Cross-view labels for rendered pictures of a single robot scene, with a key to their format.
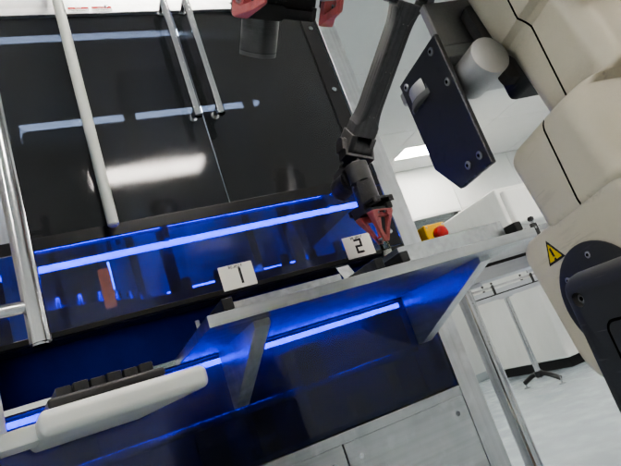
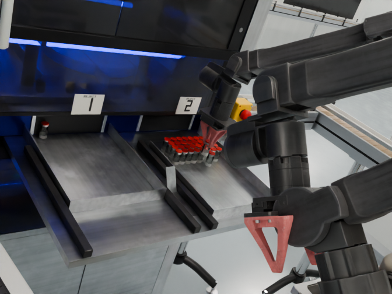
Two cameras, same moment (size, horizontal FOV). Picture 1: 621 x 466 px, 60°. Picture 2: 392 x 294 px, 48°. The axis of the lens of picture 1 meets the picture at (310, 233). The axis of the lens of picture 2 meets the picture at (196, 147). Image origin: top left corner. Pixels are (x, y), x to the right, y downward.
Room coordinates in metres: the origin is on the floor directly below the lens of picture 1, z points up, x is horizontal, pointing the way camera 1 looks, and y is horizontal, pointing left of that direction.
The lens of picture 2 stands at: (0.15, 0.26, 1.53)
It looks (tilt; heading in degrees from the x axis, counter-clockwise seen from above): 26 degrees down; 341
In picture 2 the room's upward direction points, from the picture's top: 20 degrees clockwise
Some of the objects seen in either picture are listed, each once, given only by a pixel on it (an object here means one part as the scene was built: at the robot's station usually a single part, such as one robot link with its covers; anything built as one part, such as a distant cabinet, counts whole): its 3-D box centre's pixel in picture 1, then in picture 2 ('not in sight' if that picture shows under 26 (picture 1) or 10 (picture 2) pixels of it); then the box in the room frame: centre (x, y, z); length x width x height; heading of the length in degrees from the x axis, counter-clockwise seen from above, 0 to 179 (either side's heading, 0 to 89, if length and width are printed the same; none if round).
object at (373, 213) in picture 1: (376, 224); (212, 131); (1.23, -0.15, 1.02); 0.07 x 0.07 x 0.09; 39
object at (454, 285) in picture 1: (450, 303); not in sight; (1.27, -0.25, 0.79); 0.34 x 0.03 x 0.13; 25
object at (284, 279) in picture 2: not in sight; (294, 281); (1.66, -1.04, 0.07); 0.50 x 0.08 x 0.14; 115
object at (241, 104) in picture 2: (432, 239); (237, 108); (1.52, -0.32, 0.99); 0.08 x 0.07 x 0.07; 25
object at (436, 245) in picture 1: (412, 266); (212, 173); (1.21, -0.19, 0.90); 0.34 x 0.26 x 0.04; 24
